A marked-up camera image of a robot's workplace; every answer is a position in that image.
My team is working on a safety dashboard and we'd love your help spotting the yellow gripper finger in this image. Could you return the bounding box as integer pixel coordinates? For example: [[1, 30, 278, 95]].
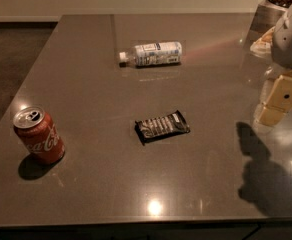
[[256, 70, 292, 126]]

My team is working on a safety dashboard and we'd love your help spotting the black rxbar chocolate wrapper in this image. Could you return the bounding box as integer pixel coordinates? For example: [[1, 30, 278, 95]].
[[135, 110, 190, 144]]

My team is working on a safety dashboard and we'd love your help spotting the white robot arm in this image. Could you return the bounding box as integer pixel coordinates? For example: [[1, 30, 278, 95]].
[[250, 4, 292, 127]]

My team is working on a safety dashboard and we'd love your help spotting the clear plastic bottle blue label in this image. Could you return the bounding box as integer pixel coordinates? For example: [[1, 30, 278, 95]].
[[118, 41, 182, 68]]

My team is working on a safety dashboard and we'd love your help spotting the snack packet on counter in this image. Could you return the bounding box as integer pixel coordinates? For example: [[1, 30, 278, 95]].
[[250, 27, 274, 56]]

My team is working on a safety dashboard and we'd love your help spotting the red coca-cola can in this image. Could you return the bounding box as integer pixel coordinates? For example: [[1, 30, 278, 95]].
[[13, 106, 65, 165]]

